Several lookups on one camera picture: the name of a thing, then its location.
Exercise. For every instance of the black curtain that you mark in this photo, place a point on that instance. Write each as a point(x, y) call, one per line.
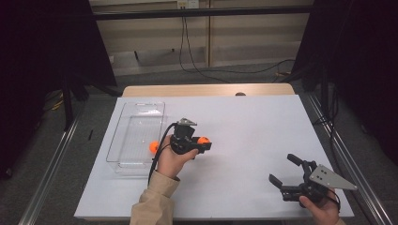
point(47, 47)
point(359, 62)

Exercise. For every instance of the dark round table grommet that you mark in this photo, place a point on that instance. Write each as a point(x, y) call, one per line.
point(240, 93)

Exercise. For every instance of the light wooden table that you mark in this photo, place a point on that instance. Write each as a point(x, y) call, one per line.
point(203, 90)

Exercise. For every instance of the person's left hand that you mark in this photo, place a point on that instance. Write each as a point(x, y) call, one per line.
point(170, 164)

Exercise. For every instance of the black metal stand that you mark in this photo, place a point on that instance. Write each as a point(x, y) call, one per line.
point(67, 103)

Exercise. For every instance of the small black pen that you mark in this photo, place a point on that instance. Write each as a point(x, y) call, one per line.
point(90, 134)

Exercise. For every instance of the white wall socket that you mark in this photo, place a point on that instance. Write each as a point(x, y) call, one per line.
point(187, 3)

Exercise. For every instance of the white table mat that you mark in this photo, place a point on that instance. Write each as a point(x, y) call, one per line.
point(250, 125)

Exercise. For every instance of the person's right hand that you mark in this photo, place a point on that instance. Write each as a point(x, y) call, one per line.
point(325, 214)

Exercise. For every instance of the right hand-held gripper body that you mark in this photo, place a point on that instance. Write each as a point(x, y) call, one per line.
point(324, 179)

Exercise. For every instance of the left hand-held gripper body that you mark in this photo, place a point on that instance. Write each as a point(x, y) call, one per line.
point(181, 140)

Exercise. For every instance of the aluminium floor rail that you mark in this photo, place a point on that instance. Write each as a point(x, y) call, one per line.
point(350, 150)
point(50, 168)

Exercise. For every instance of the black metal crossbar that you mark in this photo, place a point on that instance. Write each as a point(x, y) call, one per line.
point(200, 13)

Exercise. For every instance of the clear plastic storage box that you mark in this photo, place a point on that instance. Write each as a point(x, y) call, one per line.
point(137, 137)

